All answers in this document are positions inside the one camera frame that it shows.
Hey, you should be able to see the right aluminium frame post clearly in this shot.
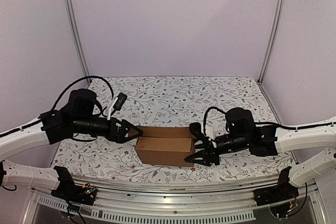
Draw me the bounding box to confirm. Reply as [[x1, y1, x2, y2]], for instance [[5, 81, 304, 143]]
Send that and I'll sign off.
[[257, 0, 285, 86]]

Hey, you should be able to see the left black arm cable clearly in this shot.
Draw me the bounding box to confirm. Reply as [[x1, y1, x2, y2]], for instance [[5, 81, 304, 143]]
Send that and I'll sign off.
[[49, 76, 116, 112]]

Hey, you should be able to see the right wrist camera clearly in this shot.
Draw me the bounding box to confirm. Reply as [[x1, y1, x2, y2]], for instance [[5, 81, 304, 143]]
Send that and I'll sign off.
[[189, 122, 215, 143]]

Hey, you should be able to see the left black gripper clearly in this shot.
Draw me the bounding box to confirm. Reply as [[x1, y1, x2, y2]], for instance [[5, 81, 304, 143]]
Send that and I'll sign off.
[[73, 116, 143, 144]]

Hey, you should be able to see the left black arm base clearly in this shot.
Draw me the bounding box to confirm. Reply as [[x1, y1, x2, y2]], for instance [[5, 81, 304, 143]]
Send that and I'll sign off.
[[51, 166, 98, 206]]

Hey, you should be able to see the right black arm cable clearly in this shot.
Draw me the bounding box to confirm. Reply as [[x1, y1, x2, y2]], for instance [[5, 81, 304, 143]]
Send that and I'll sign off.
[[201, 106, 336, 138]]

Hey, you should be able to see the aluminium front rail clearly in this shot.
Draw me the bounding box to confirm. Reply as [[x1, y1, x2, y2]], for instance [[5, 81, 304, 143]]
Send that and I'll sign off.
[[23, 176, 328, 223]]

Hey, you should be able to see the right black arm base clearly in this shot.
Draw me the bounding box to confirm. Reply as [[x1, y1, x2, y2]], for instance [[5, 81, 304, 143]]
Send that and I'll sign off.
[[253, 166, 299, 218]]

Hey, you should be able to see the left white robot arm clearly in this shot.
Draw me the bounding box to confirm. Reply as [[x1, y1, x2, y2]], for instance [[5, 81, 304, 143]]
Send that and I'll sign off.
[[1, 89, 143, 200]]

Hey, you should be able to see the aluminium frame post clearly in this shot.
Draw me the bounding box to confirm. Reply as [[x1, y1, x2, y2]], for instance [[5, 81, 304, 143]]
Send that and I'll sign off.
[[257, 0, 285, 86], [64, 0, 90, 77]]

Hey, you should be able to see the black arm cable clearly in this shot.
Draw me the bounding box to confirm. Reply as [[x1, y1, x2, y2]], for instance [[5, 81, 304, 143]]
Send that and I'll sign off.
[[201, 106, 336, 138], [49, 76, 116, 112]]

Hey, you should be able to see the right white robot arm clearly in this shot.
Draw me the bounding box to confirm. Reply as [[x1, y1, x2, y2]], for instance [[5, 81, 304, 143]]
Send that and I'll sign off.
[[184, 108, 335, 201]]

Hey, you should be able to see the left aluminium frame post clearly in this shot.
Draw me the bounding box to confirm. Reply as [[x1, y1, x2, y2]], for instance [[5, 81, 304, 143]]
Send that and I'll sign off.
[[64, 0, 90, 77]]

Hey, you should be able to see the brown cardboard paper box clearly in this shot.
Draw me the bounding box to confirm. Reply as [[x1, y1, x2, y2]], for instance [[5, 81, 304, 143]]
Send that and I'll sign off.
[[135, 126, 195, 167]]

